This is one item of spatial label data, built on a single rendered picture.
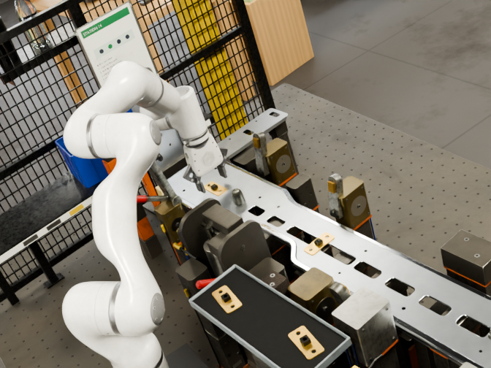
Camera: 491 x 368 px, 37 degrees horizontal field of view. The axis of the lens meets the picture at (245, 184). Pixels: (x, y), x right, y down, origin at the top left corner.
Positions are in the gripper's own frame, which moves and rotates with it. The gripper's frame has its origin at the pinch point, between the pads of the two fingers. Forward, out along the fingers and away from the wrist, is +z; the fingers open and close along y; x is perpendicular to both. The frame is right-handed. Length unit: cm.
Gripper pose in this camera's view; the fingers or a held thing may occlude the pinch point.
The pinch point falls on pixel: (212, 180)
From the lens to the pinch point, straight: 222.3
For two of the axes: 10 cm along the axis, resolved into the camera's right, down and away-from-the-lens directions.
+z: 2.7, 7.9, 5.5
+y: 7.4, -5.4, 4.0
